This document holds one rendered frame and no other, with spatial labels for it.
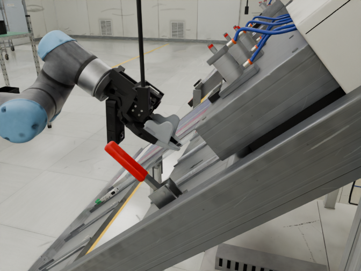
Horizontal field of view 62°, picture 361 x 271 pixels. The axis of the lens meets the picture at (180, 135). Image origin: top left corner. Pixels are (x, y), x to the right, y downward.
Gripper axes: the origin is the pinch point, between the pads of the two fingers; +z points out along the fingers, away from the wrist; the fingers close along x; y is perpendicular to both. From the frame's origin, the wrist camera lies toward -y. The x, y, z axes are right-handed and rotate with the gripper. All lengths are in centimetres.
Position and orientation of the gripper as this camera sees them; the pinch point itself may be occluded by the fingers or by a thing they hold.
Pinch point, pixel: (174, 146)
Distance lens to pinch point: 66.4
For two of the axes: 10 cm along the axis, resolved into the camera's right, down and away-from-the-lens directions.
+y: 5.3, -6.9, -4.9
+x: 2.9, -4.0, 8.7
